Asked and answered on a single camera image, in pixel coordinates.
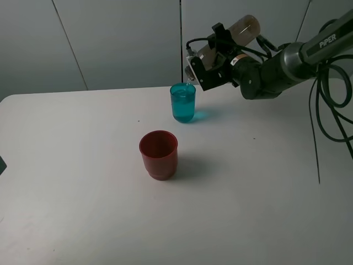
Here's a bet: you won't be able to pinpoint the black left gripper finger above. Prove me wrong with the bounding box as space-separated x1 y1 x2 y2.
0 157 7 174

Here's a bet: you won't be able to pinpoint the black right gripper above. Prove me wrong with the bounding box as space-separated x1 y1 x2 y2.
192 23 284 100

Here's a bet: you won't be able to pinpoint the smoky transparent plastic bottle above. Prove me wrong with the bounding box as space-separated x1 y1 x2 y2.
185 15 267 70

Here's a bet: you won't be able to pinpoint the teal translucent plastic cup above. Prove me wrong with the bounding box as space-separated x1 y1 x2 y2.
170 83 196 123

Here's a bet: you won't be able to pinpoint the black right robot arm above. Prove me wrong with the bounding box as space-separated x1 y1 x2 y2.
185 11 352 100

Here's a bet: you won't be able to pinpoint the red plastic cup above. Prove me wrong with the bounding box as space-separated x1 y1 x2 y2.
139 130 178 181

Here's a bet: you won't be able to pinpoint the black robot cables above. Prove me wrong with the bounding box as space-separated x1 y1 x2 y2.
308 19 353 184

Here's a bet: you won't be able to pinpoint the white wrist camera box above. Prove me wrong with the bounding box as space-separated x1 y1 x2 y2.
185 55 196 81

